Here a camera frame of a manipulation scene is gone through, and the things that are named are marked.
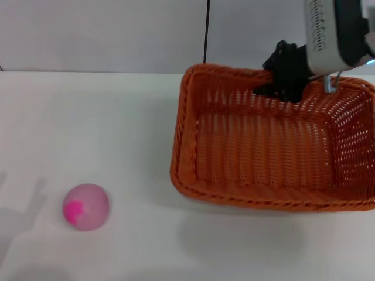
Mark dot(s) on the pink soft ball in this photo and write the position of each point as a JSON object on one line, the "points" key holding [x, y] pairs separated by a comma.
{"points": [[90, 207]]}

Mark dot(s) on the orange woven plastic basket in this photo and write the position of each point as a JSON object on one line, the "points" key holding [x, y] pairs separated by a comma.
{"points": [[263, 158]]}

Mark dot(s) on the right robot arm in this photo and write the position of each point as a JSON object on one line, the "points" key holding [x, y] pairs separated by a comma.
{"points": [[353, 32]]}

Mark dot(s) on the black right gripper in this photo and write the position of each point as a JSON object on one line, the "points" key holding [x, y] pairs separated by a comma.
{"points": [[293, 70]]}

